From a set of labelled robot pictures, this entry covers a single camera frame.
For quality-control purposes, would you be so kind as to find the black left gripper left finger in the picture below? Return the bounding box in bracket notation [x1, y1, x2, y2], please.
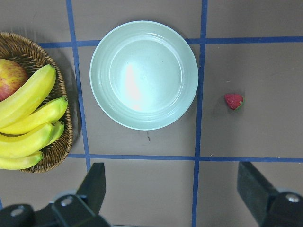
[76, 162, 106, 214]

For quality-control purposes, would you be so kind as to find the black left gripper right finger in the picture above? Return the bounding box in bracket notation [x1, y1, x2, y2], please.
[237, 162, 279, 225]

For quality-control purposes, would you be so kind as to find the strawberry near plate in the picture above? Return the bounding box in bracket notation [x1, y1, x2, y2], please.
[224, 94, 244, 111]

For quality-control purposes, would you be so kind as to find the light green plate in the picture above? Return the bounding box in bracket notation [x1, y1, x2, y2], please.
[89, 21, 198, 131]

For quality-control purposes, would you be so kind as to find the yellow banana bunch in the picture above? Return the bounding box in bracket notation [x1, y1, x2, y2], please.
[0, 64, 69, 170]

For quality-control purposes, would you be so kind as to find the red yellow apple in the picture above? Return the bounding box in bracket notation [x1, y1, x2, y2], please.
[0, 59, 28, 101]

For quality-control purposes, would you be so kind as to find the brown wicker basket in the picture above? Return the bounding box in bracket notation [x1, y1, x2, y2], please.
[0, 32, 73, 173]

